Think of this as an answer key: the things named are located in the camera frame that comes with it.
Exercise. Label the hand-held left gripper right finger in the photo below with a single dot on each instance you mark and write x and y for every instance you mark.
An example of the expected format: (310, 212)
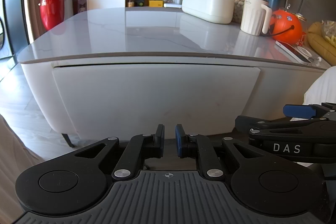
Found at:
(179, 140)

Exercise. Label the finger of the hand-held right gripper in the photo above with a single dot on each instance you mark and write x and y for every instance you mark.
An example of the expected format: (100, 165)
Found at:
(299, 111)
(246, 123)

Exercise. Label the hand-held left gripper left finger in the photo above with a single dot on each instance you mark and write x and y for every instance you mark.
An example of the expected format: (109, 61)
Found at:
(160, 140)

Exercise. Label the white cloth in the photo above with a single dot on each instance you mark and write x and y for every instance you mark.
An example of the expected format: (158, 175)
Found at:
(323, 92)

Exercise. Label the white smartphone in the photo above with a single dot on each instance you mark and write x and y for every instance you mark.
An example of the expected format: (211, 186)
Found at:
(291, 52)

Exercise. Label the yellow snack bag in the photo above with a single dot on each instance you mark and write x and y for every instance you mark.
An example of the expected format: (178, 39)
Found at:
(320, 40)

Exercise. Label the orange pumpkin bucket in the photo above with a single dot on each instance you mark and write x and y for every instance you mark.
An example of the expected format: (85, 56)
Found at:
(286, 27)

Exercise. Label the white ribbed mug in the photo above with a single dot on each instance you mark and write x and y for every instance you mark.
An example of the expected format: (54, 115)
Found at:
(252, 16)

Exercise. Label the white coffee table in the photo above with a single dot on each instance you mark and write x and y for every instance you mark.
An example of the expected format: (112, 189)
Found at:
(131, 37)

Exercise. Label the metal bottle opener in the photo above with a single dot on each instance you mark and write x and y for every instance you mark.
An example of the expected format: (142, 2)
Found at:
(304, 1)

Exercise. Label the white rectangular container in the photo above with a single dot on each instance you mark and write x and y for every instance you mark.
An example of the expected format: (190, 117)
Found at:
(207, 7)

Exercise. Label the yellow small box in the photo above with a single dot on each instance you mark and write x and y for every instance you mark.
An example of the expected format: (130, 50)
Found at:
(155, 3)

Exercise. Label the black small jar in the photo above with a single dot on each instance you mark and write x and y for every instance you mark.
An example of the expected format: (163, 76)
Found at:
(140, 0)

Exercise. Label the brown small bottle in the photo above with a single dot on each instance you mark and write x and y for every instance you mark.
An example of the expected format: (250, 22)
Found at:
(130, 1)

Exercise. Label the beige cloth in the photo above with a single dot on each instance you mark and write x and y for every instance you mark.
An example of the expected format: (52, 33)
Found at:
(13, 174)

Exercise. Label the red pedal bin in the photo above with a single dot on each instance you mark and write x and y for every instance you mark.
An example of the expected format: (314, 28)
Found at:
(52, 8)

